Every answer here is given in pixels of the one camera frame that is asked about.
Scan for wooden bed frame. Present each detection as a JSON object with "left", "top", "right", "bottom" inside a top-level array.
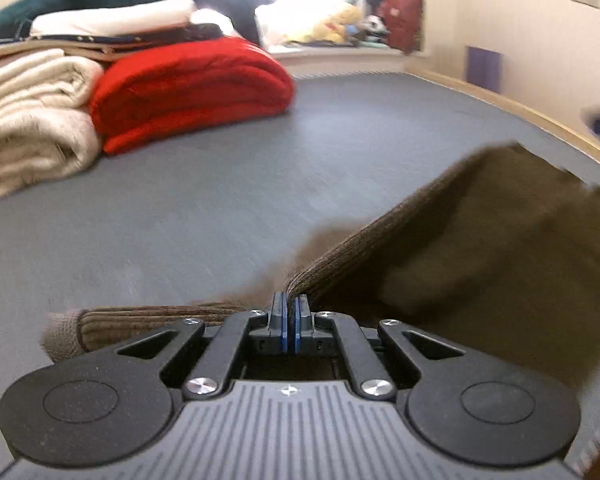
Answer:
[{"left": 415, "top": 70, "right": 600, "bottom": 480}]

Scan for red folded quilt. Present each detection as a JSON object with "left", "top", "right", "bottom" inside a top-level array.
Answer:
[{"left": 89, "top": 36, "right": 297, "bottom": 156}]

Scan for dark star-print folded quilt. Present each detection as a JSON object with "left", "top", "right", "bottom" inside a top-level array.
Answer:
[{"left": 0, "top": 22, "right": 226, "bottom": 63}]

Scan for yellow bear plush toy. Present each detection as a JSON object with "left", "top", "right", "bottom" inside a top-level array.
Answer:
[{"left": 332, "top": 2, "right": 365, "bottom": 31}]

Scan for brown corduroy pants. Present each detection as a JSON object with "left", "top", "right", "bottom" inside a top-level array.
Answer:
[{"left": 40, "top": 142, "right": 600, "bottom": 396}]

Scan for cream fleece blanket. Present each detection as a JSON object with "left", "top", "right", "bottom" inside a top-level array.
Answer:
[{"left": 0, "top": 49, "right": 105, "bottom": 206}]

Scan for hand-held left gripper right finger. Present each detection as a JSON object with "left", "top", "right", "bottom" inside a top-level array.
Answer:
[{"left": 295, "top": 294, "right": 468, "bottom": 401}]

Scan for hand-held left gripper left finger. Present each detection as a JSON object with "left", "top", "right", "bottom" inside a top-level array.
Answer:
[{"left": 115, "top": 291, "right": 288, "bottom": 401}]

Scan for white window sill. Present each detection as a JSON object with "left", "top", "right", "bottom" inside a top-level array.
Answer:
[{"left": 270, "top": 45, "right": 428, "bottom": 78}]

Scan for red cushion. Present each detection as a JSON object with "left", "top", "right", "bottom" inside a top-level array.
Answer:
[{"left": 377, "top": 0, "right": 425, "bottom": 56}]

